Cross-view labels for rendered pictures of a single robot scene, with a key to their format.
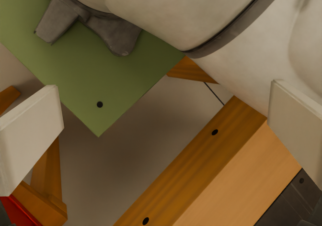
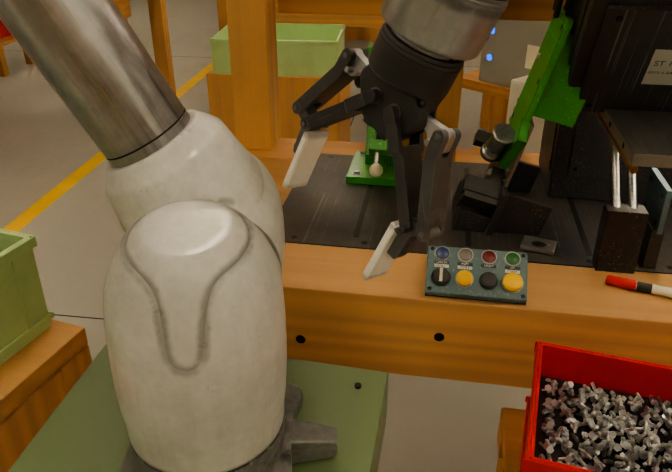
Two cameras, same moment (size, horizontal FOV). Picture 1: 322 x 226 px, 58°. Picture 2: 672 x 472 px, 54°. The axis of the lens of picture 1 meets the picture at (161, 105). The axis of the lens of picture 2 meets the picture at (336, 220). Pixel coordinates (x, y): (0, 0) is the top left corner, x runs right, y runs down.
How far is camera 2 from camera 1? 54 cm
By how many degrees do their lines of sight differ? 42
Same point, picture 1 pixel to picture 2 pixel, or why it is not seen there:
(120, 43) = (289, 391)
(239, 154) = (310, 286)
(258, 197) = (337, 257)
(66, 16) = (301, 425)
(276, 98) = (295, 179)
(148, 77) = (301, 366)
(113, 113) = (357, 373)
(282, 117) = (303, 170)
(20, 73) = not seen: outside the picture
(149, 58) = not seen: hidden behind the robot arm
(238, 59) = (272, 231)
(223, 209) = not seen: hidden behind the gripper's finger
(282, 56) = (258, 206)
